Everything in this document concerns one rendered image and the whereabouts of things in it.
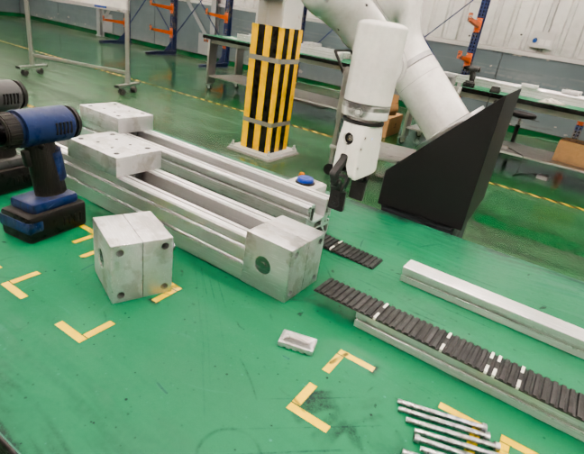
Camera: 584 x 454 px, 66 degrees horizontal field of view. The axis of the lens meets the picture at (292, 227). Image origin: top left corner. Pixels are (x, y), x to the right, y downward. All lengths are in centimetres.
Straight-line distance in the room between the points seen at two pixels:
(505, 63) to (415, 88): 716
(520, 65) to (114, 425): 807
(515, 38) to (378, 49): 758
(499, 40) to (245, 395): 803
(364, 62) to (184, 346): 52
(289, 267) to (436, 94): 66
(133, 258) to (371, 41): 50
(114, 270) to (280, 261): 24
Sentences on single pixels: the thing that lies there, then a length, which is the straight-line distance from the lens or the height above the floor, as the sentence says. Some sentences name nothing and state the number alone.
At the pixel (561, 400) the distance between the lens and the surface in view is 68.
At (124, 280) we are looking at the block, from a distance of 70.
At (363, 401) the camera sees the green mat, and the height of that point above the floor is 78.
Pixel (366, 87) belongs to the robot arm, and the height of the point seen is 110.
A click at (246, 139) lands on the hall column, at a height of 12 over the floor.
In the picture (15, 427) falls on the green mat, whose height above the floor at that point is 78.
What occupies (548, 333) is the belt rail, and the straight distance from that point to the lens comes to 85.
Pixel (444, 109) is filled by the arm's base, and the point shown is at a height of 104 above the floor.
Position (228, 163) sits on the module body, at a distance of 108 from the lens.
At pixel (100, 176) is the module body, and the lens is 99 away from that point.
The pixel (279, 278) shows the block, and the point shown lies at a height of 82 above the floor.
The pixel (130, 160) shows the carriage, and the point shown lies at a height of 89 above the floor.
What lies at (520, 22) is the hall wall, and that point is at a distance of 835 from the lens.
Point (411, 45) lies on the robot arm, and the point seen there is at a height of 117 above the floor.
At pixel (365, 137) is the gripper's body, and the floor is 102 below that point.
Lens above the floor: 119
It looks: 25 degrees down
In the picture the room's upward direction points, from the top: 9 degrees clockwise
